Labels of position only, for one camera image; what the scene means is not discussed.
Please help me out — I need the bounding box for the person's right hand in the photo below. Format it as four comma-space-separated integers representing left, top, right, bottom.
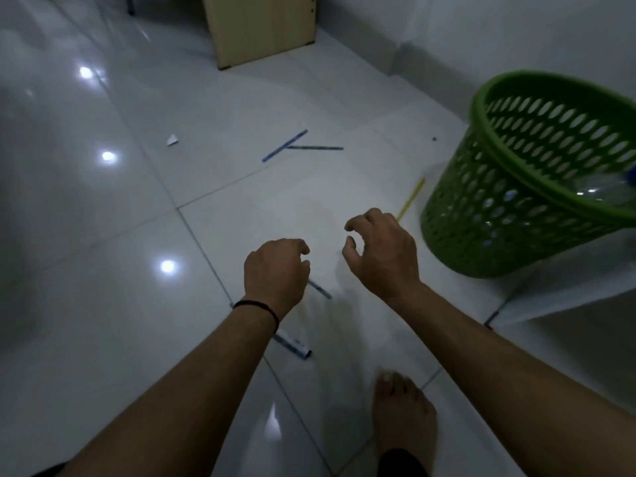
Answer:
341, 208, 423, 302

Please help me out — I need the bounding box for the person's left hand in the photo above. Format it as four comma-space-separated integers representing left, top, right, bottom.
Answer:
243, 238, 312, 321

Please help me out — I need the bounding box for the person's left forearm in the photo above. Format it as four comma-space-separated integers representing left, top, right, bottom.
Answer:
57, 305, 280, 477

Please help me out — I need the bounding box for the person's right forearm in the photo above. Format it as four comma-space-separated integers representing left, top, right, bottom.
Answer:
385, 282, 636, 477

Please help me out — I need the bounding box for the black wristband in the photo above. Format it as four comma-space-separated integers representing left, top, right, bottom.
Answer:
233, 300, 281, 329

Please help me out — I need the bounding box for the yellow pencil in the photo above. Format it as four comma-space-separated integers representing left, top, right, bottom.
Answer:
397, 178, 427, 221

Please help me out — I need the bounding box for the white marker with dark cap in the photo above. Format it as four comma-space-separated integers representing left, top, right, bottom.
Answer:
271, 331, 313, 360

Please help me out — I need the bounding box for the green perforated plastic basket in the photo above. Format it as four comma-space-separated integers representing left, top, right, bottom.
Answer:
420, 70, 636, 280

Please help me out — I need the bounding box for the person's bare foot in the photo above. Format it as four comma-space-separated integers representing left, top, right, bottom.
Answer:
374, 371, 439, 477

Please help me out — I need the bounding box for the light wooden cabinet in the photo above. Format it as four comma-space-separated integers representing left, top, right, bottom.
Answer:
200, 0, 317, 71

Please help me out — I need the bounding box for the clear plastic bottle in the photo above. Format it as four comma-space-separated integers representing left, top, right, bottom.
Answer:
566, 166, 636, 209

